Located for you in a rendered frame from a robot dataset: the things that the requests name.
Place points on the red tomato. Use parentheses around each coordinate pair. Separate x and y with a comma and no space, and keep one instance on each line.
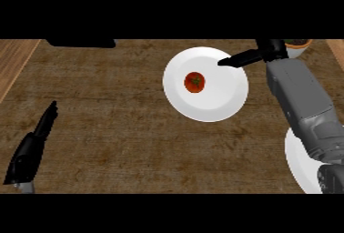
(194,82)

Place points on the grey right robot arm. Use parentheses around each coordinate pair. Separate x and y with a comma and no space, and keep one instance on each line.
(305,106)

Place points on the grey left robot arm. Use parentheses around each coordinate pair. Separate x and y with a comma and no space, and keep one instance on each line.
(26,187)

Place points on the white round plate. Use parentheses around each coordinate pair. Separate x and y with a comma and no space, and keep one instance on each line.
(301,170)
(211,91)

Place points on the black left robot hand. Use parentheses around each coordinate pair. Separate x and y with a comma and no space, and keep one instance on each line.
(33,145)

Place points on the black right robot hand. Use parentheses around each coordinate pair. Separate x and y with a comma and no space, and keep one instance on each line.
(265,51)

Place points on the white plant pot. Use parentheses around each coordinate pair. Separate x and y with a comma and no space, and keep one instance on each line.
(298,48)

